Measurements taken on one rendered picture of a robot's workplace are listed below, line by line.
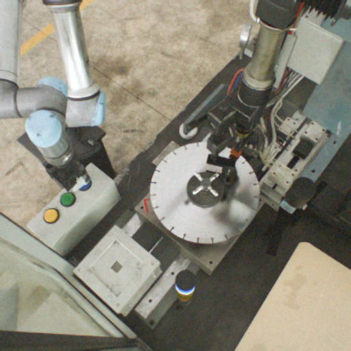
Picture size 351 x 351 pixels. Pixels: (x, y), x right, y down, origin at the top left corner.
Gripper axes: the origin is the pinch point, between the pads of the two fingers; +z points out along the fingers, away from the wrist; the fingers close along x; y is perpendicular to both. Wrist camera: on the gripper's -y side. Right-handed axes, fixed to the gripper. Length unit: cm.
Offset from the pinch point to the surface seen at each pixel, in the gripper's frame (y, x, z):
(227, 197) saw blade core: -22.5, 39.4, -3.6
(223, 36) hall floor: -162, -52, 91
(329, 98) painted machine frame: -41, 48, -40
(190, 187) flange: -17.8, 29.0, -4.6
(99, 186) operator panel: -1.9, 4.5, 1.6
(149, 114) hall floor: -75, -49, 91
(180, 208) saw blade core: -10.9, 30.6, -3.6
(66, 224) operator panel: 13.7, 5.7, 1.7
